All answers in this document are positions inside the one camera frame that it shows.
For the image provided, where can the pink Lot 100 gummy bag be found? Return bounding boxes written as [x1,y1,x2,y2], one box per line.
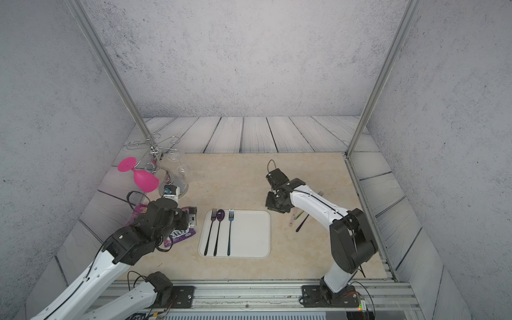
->
[125,204,147,226]

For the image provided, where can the left aluminium frame post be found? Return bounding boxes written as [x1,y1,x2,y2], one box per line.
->
[65,0,155,141]

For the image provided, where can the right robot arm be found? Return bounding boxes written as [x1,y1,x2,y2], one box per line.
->
[265,169,378,297]

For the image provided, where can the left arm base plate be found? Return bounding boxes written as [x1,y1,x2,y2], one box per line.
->
[163,285,195,310]

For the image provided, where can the aluminium frame post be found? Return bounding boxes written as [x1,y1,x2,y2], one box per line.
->
[345,0,421,159]
[65,0,155,141]

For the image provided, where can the white plastic tray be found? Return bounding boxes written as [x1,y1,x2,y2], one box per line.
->
[198,209,271,259]

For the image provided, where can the clear wine glass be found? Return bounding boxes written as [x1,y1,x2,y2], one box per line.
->
[167,148,191,183]

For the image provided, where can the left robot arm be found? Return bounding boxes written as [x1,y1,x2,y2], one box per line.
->
[35,198,197,319]

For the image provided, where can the right aluminium frame post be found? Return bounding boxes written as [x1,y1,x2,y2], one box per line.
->
[345,0,421,159]

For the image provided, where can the pink plastic wine glass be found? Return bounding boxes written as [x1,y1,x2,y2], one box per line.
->
[117,157,159,193]

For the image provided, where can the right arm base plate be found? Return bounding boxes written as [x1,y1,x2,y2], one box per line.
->
[299,285,361,309]

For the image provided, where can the purple Fox's candy bag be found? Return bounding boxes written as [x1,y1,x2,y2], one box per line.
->
[164,228,196,248]

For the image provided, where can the blue handled fork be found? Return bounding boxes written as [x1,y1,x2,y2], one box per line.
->
[227,209,235,257]

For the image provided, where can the purple metal spoon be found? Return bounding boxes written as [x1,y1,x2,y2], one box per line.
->
[213,209,225,257]

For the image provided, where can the purple metal fork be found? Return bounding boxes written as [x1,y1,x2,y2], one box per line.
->
[203,208,217,256]

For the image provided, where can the pink handled silver spoon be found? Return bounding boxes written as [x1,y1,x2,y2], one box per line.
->
[289,207,301,227]

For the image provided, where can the dark handled purple spoon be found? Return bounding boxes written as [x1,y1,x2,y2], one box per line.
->
[295,214,310,233]

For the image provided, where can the aluminium front rail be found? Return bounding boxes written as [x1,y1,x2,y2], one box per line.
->
[95,279,429,320]

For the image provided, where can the chrome glass holder stand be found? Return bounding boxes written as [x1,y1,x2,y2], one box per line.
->
[126,139,189,199]

